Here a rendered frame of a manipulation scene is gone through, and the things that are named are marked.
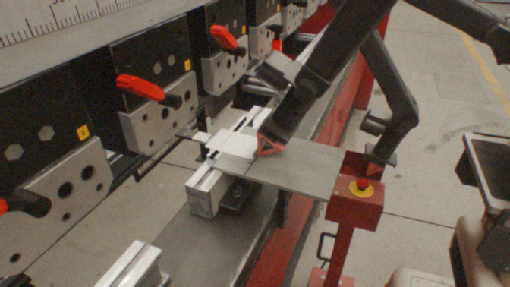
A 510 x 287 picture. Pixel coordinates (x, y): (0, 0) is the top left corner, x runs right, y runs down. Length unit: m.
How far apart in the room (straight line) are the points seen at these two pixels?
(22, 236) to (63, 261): 1.64
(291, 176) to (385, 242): 1.31
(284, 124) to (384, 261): 1.32
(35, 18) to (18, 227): 0.19
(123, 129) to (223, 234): 0.38
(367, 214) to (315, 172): 0.36
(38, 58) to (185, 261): 0.49
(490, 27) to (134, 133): 0.74
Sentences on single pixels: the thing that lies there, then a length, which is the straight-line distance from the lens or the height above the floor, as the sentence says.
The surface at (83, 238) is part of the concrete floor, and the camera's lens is 2.06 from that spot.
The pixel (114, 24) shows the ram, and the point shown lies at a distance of 0.40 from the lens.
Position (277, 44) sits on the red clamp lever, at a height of 1.21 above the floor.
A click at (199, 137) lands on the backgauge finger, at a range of 0.80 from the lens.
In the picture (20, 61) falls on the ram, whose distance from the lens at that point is 0.34.
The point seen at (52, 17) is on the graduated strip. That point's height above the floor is 1.38.
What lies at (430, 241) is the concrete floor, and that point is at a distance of 2.05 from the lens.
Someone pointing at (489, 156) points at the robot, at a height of 1.04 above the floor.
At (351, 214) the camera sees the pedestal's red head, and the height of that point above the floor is 0.72.
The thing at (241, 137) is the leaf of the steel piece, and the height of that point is 1.00.
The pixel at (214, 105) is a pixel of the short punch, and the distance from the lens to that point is 0.67.
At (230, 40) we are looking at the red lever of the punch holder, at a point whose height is 1.29.
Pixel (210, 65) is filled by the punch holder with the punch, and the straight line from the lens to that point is 0.57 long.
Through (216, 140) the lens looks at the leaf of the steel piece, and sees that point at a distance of 0.78.
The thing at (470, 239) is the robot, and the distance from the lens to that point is 0.98.
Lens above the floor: 1.45
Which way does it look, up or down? 37 degrees down
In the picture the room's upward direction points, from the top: straight up
